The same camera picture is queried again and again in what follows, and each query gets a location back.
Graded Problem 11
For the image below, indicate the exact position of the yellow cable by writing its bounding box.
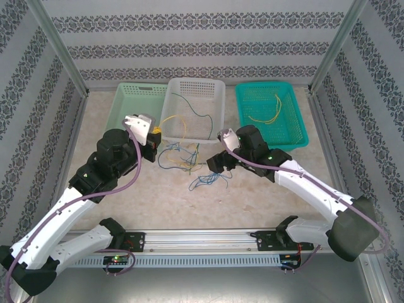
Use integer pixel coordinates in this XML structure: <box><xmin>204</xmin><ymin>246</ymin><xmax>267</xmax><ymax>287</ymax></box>
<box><xmin>166</xmin><ymin>150</ymin><xmax>199</xmax><ymax>168</ymax></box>
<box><xmin>247</xmin><ymin>93</ymin><xmax>283</xmax><ymax>126</ymax></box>
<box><xmin>159</xmin><ymin>115</ymin><xmax>187</xmax><ymax>141</ymax></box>

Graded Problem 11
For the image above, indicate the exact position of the white plastic basket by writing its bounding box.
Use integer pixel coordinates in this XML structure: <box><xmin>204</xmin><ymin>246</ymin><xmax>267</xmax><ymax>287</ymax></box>
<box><xmin>159</xmin><ymin>78</ymin><xmax>227</xmax><ymax>145</ymax></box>

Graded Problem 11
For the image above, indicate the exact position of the small controller circuit board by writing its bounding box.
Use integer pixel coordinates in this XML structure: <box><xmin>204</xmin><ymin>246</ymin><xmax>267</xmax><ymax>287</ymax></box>
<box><xmin>103</xmin><ymin>254</ymin><xmax>131</xmax><ymax>266</ymax></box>
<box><xmin>280</xmin><ymin>257</ymin><xmax>302</xmax><ymax>269</ymax></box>

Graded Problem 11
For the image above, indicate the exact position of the green cable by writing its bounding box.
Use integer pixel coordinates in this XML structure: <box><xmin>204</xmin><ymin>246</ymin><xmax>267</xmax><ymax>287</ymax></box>
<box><xmin>171</xmin><ymin>92</ymin><xmax>214</xmax><ymax>141</ymax></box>
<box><xmin>185</xmin><ymin>142</ymin><xmax>203</xmax><ymax>175</ymax></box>

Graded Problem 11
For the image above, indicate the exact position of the grey metal panel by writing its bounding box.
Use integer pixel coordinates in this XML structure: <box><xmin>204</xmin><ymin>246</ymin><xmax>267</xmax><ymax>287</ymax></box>
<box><xmin>9</xmin><ymin>249</ymin><xmax>398</xmax><ymax>303</ymax></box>

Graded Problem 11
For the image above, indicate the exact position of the teal plastic basket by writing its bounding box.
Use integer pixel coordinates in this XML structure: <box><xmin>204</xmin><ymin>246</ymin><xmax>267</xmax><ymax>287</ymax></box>
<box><xmin>235</xmin><ymin>81</ymin><xmax>309</xmax><ymax>151</ymax></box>

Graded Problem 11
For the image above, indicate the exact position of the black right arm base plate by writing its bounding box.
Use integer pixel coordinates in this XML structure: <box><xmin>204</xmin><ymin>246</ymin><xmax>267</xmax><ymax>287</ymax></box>
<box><xmin>255</xmin><ymin>230</ymin><xmax>313</xmax><ymax>253</ymax></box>

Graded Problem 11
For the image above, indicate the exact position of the grey slotted cable duct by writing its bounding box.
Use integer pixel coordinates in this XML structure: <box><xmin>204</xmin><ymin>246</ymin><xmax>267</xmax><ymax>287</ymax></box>
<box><xmin>68</xmin><ymin>254</ymin><xmax>283</xmax><ymax>269</ymax></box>

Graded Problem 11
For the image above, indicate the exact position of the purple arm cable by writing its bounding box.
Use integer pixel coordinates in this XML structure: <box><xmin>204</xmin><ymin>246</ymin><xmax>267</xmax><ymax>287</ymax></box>
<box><xmin>4</xmin><ymin>118</ymin><xmax>142</xmax><ymax>303</ymax></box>
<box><xmin>219</xmin><ymin>132</ymin><xmax>389</xmax><ymax>273</ymax></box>

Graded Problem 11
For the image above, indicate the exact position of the aluminium frame post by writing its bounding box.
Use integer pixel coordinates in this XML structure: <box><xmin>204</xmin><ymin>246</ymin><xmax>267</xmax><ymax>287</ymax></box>
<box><xmin>309</xmin><ymin>0</ymin><xmax>370</xmax><ymax>93</ymax></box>
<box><xmin>27</xmin><ymin>0</ymin><xmax>88</xmax><ymax>95</ymax></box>

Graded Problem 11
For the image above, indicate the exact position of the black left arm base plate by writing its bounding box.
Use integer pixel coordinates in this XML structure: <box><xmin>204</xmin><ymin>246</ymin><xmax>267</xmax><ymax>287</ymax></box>
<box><xmin>121</xmin><ymin>232</ymin><xmax>146</xmax><ymax>253</ymax></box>

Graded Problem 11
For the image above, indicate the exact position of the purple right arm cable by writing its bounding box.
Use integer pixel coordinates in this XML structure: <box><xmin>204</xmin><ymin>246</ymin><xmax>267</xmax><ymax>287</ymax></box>
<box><xmin>219</xmin><ymin>132</ymin><xmax>389</xmax><ymax>273</ymax></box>

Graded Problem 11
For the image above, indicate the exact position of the pale green plastic basket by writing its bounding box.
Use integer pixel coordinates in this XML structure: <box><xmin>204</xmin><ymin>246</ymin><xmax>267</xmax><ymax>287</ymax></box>
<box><xmin>108</xmin><ymin>81</ymin><xmax>170</xmax><ymax>152</ymax></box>

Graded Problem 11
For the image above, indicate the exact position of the blue cable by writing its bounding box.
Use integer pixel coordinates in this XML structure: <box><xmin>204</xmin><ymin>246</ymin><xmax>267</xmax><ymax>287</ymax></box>
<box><xmin>188</xmin><ymin>172</ymin><xmax>233</xmax><ymax>193</ymax></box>
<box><xmin>157</xmin><ymin>142</ymin><xmax>182</xmax><ymax>170</ymax></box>

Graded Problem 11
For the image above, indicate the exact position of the aluminium mounting rail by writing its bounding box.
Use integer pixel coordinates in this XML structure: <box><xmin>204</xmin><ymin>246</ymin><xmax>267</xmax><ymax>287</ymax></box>
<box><xmin>59</xmin><ymin>229</ymin><xmax>370</xmax><ymax>253</ymax></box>

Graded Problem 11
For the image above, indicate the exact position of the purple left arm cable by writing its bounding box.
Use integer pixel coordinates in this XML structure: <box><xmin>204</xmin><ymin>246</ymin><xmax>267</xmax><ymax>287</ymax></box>
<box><xmin>4</xmin><ymin>118</ymin><xmax>142</xmax><ymax>303</ymax></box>

